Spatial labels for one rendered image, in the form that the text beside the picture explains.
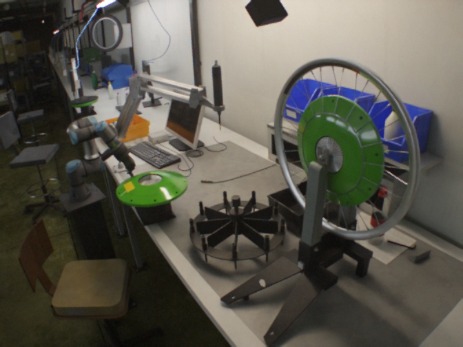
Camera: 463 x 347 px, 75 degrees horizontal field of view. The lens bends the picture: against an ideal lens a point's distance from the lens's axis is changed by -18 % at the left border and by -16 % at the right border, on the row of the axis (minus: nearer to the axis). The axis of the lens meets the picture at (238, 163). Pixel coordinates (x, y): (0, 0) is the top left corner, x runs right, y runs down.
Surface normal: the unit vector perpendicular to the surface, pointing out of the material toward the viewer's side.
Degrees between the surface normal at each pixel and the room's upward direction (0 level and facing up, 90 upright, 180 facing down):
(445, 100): 90
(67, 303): 0
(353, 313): 0
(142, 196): 23
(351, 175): 94
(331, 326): 0
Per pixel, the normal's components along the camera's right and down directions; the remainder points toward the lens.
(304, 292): -0.30, -0.79
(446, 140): -0.85, 0.25
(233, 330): -0.05, -0.91
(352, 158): -0.70, 0.29
